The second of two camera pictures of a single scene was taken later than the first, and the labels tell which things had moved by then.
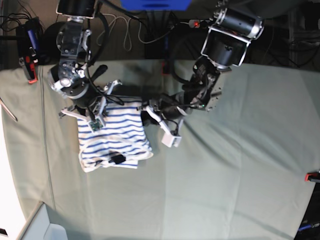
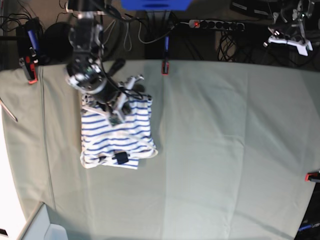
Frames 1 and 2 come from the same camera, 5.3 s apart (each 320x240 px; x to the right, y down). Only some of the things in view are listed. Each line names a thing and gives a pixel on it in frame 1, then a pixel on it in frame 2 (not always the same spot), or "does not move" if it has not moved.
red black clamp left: x=29 y=39 does not move
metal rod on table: x=2 y=102 does not move
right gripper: x=167 y=110 to x=302 y=46
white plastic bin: x=37 y=226 does not move
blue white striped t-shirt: x=121 y=143 does not move
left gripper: x=85 y=109 to x=114 y=98
